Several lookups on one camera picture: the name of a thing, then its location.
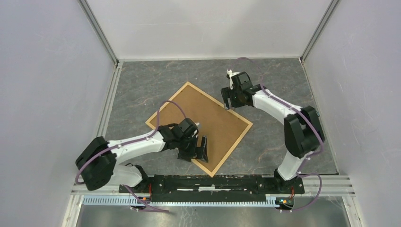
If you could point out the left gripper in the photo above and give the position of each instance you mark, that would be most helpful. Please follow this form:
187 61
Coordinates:
187 155

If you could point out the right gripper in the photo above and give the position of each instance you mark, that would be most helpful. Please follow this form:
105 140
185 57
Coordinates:
227 93

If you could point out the brown backing board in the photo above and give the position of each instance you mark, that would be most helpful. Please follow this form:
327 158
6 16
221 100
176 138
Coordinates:
206 125

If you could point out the wooden picture frame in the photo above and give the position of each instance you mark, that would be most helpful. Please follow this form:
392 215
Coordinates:
231 147

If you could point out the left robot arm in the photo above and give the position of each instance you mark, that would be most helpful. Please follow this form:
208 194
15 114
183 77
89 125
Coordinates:
103 162

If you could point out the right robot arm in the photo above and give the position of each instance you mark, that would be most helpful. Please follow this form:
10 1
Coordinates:
303 133

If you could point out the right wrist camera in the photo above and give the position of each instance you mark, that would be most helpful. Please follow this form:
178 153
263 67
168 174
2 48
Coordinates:
230 74

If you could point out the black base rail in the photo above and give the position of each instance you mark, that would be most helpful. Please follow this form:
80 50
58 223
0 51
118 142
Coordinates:
203 188

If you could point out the white slotted cable duct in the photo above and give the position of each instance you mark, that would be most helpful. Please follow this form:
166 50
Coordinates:
129 200

